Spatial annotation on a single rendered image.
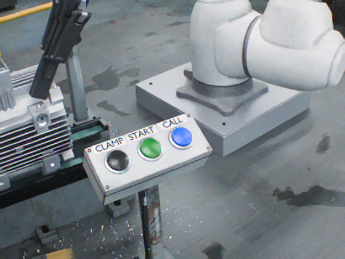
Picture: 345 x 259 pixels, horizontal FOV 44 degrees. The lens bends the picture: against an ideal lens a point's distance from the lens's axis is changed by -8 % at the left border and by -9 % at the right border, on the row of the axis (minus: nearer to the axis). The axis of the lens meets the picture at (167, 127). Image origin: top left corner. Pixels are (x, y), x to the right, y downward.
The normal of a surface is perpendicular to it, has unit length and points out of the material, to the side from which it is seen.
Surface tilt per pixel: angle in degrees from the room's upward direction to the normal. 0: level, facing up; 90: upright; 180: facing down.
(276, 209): 0
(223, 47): 85
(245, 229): 0
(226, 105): 16
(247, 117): 2
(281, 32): 72
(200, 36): 88
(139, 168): 30
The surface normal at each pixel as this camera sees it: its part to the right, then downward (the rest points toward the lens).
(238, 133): 0.61, 0.39
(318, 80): -0.21, 0.73
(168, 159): 0.21, -0.52
